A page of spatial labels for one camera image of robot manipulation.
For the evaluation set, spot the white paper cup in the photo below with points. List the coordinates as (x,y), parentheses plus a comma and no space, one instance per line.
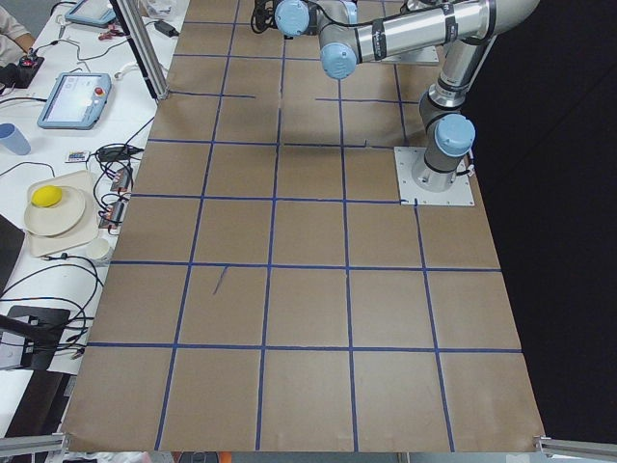
(99,251)

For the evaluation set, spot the black power adapter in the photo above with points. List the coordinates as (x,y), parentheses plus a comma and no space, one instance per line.
(166,28)

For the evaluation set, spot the black camera stand base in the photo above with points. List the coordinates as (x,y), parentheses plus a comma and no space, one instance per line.
(30,336)

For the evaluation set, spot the blue plastic cup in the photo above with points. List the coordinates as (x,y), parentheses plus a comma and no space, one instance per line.
(13,139)

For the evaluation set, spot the aluminium frame post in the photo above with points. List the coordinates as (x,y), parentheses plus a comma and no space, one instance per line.
(132,24)

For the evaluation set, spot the yellow ball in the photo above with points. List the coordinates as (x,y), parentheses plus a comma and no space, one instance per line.
(47,196)

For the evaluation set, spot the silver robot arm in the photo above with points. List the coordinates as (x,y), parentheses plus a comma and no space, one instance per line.
(464,28)

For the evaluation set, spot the beige tray with plates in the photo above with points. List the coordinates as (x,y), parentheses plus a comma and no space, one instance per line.
(70,223)

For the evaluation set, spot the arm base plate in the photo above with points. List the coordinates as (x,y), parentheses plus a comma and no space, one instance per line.
(426,56)
(419,185)

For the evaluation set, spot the blue teach pendant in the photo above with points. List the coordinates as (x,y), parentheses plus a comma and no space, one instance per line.
(96,13)
(76,101)

